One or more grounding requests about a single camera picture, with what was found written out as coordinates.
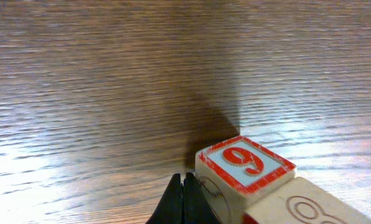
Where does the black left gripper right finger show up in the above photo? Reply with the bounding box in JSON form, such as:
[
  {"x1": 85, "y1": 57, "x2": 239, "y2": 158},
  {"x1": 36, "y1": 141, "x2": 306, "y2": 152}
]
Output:
[{"x1": 182, "y1": 172, "x2": 220, "y2": 224}]

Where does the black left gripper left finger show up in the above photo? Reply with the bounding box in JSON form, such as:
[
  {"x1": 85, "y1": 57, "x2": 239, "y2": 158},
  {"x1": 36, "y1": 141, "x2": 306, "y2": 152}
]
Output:
[{"x1": 146, "y1": 174, "x2": 183, "y2": 224}]

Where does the baseball picture wooden block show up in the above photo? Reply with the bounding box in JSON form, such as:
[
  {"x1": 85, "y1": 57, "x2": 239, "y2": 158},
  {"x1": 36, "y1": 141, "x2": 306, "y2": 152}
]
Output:
[{"x1": 195, "y1": 136, "x2": 296, "y2": 223}]

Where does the red U letter block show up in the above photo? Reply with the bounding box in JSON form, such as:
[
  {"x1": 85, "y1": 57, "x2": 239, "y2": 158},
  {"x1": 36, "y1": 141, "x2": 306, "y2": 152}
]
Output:
[{"x1": 242, "y1": 177, "x2": 371, "y2": 224}]

